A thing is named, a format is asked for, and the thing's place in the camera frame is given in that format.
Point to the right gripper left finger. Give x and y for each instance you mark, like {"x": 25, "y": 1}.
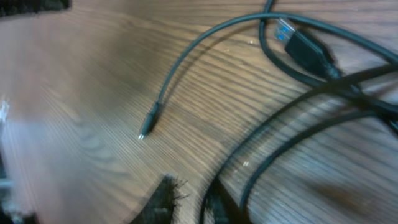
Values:
{"x": 161, "y": 204}

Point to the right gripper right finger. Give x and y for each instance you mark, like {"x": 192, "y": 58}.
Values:
{"x": 223, "y": 207}

